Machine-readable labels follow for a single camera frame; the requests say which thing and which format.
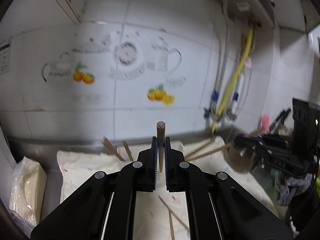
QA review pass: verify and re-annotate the brown wooden chopstick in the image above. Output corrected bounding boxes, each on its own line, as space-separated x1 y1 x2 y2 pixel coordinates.
185 136 215 159
122 140 134 161
168 210 175 240
185 127 265 161
159 196 190 232
156 121 165 173
103 137 125 161

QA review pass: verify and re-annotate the stainless steel pot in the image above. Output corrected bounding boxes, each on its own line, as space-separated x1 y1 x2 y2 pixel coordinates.
224 146 258 174

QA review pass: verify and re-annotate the pink scrubber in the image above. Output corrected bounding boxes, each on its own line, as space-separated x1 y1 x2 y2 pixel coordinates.
260 114 270 133

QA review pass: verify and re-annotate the silver water valve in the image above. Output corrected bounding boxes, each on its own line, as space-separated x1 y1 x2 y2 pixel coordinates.
225 108 238 121

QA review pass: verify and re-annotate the white patterned quilted mat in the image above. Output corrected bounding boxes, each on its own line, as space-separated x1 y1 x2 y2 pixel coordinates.
57 146 278 239

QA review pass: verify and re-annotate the tissue pack in plastic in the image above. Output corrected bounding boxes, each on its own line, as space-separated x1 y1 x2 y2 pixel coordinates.
9 157 47 227

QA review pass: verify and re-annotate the left braided metal hose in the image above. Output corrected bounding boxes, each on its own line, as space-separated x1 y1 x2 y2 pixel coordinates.
212 0 230 116

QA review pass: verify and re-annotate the yellow corrugated gas hose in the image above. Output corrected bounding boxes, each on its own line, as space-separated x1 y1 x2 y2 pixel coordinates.
210 28 254 133

